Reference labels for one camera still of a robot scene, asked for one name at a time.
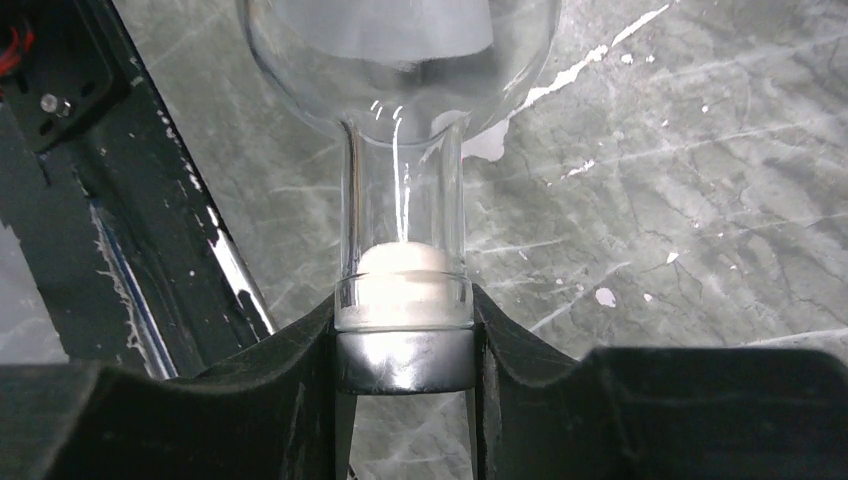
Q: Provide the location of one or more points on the clear bottle white cap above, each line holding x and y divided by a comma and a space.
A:
405, 83

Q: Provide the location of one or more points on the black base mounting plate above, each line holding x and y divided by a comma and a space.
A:
121, 243

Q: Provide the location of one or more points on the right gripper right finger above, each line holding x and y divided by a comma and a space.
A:
652, 412

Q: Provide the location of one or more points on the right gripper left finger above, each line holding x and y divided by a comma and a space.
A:
268, 412

